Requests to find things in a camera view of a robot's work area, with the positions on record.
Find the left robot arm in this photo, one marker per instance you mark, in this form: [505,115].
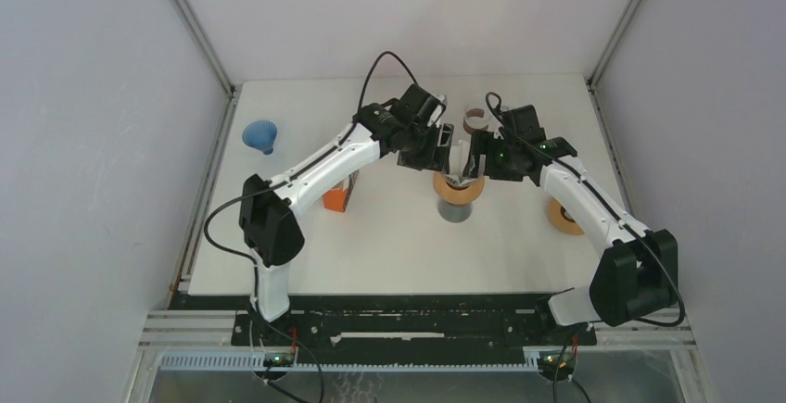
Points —
[271,210]

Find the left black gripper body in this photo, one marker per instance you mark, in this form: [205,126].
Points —
[421,150]

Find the blue ribbed dripper cone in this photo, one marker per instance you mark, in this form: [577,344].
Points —
[260,135]

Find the clear glass carafe brown band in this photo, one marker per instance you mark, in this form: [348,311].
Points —
[476,119]

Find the left aluminium frame post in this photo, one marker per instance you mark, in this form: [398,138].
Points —
[196,31]

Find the white paper coffee filter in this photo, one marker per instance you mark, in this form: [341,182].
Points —
[458,158]

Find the right aluminium frame post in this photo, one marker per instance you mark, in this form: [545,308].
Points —
[619,32]

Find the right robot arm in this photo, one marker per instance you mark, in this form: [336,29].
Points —
[637,271]

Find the orange coffee filter box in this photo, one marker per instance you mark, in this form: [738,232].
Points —
[337,198]

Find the wooden dripper ring holder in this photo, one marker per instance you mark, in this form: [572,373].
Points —
[457,195]

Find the grey glass carafe brown band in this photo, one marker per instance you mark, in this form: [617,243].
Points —
[454,213]

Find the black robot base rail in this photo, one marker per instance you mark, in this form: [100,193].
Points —
[402,331]

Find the aluminium frame post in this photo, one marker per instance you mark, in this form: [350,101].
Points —
[619,32]
[196,31]

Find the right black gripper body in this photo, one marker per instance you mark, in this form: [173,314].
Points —
[500,161]

